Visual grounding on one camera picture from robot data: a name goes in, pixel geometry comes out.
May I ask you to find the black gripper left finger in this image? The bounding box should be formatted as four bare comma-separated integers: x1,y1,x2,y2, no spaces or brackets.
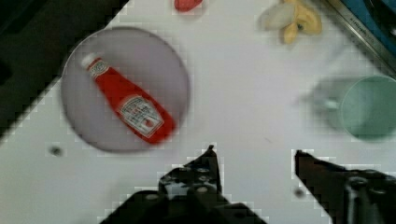
158,145,222,200

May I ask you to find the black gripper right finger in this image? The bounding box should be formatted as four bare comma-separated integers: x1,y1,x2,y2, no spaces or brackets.
294,150,396,224

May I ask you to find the green measuring cup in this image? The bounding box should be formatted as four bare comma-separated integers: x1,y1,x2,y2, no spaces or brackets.
312,76,395,141

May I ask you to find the red ketchup bottle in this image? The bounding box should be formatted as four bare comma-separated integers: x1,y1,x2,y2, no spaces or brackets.
81,53,176,145

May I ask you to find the grey round plate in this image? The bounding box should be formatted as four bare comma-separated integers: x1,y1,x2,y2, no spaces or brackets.
61,27,191,152

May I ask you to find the black toaster oven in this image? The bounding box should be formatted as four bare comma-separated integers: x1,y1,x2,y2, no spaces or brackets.
319,0,396,77

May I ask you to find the red toy strawberry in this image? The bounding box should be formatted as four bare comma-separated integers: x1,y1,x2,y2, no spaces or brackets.
174,0,203,12

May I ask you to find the yellow toy banana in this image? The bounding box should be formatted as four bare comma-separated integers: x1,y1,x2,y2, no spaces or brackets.
262,0,322,44

